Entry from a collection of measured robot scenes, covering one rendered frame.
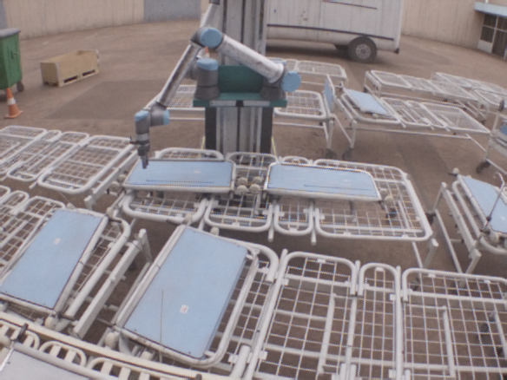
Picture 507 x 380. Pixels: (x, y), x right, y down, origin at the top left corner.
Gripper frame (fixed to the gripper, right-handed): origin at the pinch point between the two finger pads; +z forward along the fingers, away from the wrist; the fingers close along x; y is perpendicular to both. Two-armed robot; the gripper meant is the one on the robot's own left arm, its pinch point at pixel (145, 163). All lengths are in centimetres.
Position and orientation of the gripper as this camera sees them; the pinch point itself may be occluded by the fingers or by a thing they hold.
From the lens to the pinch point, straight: 224.9
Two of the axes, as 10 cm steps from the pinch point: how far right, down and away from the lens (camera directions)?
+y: 10.0, 0.3, 0.5
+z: -0.5, 8.8, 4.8
